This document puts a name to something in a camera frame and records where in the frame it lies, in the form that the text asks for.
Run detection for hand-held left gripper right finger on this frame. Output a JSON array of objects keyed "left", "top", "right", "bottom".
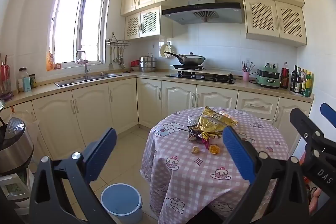
[{"left": 222, "top": 126, "right": 310, "bottom": 224}]

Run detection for steel steamer pot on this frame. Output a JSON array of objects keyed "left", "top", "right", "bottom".
[{"left": 139, "top": 53, "right": 157, "bottom": 73}]

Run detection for steel utensil wall rack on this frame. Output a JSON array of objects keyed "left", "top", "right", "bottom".
[{"left": 105, "top": 32, "right": 131, "bottom": 47}]

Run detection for dark snack wrapper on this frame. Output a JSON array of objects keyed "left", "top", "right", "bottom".
[{"left": 187, "top": 124, "right": 208, "bottom": 142}]

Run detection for black gas stove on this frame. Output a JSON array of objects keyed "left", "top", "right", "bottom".
[{"left": 165, "top": 69, "right": 236, "bottom": 84}]

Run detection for round table with pink cloth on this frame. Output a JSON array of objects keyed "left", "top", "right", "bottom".
[{"left": 140, "top": 108, "right": 290, "bottom": 224}]

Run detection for kitchen window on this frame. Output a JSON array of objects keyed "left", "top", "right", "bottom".
[{"left": 47, "top": 0, "right": 107, "bottom": 70}]

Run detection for person's right hand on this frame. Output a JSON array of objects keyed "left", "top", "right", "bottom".
[{"left": 308, "top": 185, "right": 330, "bottom": 216}]

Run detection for large lattice door cabinet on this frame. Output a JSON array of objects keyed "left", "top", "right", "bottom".
[{"left": 243, "top": 0, "right": 307, "bottom": 47}]

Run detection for steel electric pressure cooker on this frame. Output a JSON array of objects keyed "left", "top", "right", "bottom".
[{"left": 0, "top": 116, "right": 34, "bottom": 176}]

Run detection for steel faucet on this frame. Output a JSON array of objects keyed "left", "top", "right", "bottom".
[{"left": 76, "top": 50, "right": 91, "bottom": 80}]

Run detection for gold snack bag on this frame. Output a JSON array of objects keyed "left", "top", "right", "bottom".
[{"left": 197, "top": 106, "right": 238, "bottom": 139}]

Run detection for red chopsticks holder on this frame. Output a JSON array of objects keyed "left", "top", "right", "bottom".
[{"left": 0, "top": 52, "right": 13, "bottom": 101}]

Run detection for cream round colander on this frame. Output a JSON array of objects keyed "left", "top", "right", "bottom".
[{"left": 160, "top": 43, "right": 172, "bottom": 59}]

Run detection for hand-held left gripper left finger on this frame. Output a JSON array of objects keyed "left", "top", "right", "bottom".
[{"left": 29, "top": 127, "right": 124, "bottom": 224}]

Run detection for clear seasoning bottle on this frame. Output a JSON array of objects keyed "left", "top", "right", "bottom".
[{"left": 300, "top": 69, "right": 306, "bottom": 95}]

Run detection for brown sauce bottle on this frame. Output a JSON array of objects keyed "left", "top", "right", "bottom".
[{"left": 294, "top": 68, "right": 302, "bottom": 93}]

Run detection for steel sink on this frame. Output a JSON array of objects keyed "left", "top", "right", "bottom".
[{"left": 55, "top": 73, "right": 122, "bottom": 87}]

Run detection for wok with lid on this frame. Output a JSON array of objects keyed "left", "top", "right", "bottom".
[{"left": 164, "top": 51, "right": 206, "bottom": 66}]

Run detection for range hood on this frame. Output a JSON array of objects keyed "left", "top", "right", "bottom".
[{"left": 162, "top": 0, "right": 245, "bottom": 25}]

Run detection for orange bottle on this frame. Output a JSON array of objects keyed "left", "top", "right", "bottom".
[{"left": 46, "top": 49, "right": 54, "bottom": 71}]

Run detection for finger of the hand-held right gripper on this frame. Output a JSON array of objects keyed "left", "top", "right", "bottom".
[
  {"left": 289, "top": 108, "right": 336, "bottom": 159},
  {"left": 320, "top": 102, "right": 336, "bottom": 123}
]

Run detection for cream base cabinets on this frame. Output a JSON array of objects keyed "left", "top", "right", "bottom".
[{"left": 0, "top": 77, "right": 313, "bottom": 161}]

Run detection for dark glass bottle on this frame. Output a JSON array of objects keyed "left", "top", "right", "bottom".
[{"left": 290, "top": 65, "right": 298, "bottom": 92}]

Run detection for red label sauce bottle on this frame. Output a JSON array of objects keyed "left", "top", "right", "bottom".
[{"left": 280, "top": 62, "right": 290, "bottom": 89}]

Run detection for green electric cooker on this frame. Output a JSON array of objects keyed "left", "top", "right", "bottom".
[{"left": 256, "top": 68, "right": 281, "bottom": 89}]

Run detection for blue plastic bin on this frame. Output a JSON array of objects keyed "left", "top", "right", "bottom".
[{"left": 101, "top": 183, "right": 143, "bottom": 223}]

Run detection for clear plastic jar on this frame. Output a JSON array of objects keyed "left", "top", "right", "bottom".
[{"left": 17, "top": 67, "right": 31, "bottom": 92}]

